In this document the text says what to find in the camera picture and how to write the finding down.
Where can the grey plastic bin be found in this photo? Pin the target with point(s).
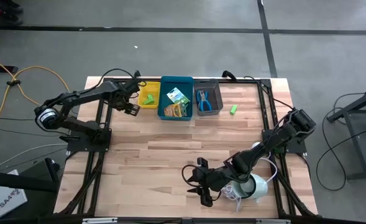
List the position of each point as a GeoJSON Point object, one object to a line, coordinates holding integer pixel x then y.
{"type": "Point", "coordinates": [217, 93]}

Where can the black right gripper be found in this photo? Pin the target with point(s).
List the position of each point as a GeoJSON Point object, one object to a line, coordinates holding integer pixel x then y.
{"type": "Point", "coordinates": [217, 180]}

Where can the silver aluminium bracket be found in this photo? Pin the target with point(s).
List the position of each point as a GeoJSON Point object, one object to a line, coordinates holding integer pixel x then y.
{"type": "Point", "coordinates": [272, 221]}
{"type": "Point", "coordinates": [98, 220]}

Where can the black aluminium table frame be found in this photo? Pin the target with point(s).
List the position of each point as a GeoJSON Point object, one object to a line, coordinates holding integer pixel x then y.
{"type": "Point", "coordinates": [245, 80]}

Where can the white round puck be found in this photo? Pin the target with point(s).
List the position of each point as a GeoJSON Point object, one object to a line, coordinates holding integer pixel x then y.
{"type": "Point", "coordinates": [256, 145]}

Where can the black stand beam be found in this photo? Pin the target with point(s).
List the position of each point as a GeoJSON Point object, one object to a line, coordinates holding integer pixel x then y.
{"type": "Point", "coordinates": [15, 182]}

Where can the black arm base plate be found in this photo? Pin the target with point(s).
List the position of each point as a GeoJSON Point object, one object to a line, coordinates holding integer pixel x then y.
{"type": "Point", "coordinates": [297, 147]}
{"type": "Point", "coordinates": [77, 147]}

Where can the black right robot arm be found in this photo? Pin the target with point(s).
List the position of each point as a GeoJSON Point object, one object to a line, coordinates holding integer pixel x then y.
{"type": "Point", "coordinates": [272, 143]}

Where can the white dome security camera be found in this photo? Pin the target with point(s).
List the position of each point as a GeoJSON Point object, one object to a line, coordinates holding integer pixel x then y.
{"type": "Point", "coordinates": [258, 186]}

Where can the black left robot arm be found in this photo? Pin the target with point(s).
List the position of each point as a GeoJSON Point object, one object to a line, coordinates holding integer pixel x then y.
{"type": "Point", "coordinates": [77, 96]}

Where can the black clamp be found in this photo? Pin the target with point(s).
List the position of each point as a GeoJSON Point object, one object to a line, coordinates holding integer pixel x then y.
{"type": "Point", "coordinates": [229, 74]}
{"type": "Point", "coordinates": [136, 74]}

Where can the blue plastic bin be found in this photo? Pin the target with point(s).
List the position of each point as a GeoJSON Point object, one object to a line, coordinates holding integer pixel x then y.
{"type": "Point", "coordinates": [170, 82]}

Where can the yellow mesh basket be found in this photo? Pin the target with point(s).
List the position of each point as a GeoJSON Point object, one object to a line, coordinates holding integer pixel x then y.
{"type": "Point", "coordinates": [155, 88]}

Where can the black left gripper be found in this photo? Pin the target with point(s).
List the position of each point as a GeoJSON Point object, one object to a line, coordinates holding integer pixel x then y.
{"type": "Point", "coordinates": [128, 99]}

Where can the white cardboard box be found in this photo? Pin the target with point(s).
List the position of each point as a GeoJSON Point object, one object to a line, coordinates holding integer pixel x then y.
{"type": "Point", "coordinates": [2, 199]}

